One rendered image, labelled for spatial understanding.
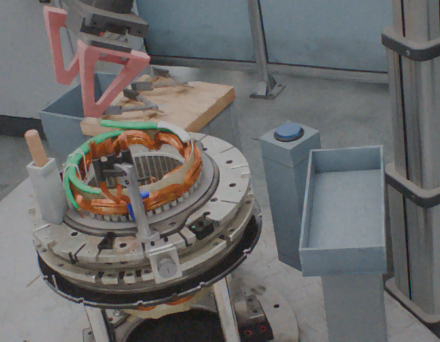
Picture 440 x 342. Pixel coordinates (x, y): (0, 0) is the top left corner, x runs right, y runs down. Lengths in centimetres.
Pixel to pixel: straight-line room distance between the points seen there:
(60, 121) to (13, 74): 223
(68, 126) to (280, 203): 40
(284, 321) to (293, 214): 18
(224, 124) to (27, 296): 47
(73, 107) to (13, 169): 210
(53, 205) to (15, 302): 47
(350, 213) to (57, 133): 61
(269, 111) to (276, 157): 232
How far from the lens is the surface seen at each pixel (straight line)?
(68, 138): 163
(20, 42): 373
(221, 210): 119
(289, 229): 153
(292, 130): 145
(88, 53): 83
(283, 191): 149
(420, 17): 137
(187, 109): 153
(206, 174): 126
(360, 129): 356
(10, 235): 187
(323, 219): 127
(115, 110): 153
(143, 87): 159
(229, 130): 159
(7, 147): 398
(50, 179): 122
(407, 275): 164
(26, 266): 176
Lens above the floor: 175
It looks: 31 degrees down
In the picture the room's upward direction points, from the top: 11 degrees counter-clockwise
